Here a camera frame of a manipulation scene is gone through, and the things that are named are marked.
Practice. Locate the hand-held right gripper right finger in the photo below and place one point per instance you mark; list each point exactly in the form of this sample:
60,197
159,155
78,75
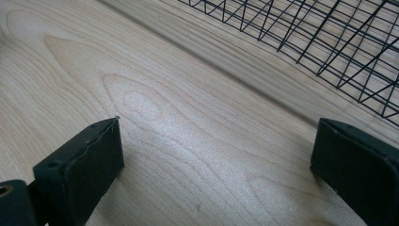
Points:
357,166

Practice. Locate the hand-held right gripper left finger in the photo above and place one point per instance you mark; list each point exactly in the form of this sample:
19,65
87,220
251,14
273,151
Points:
82,171

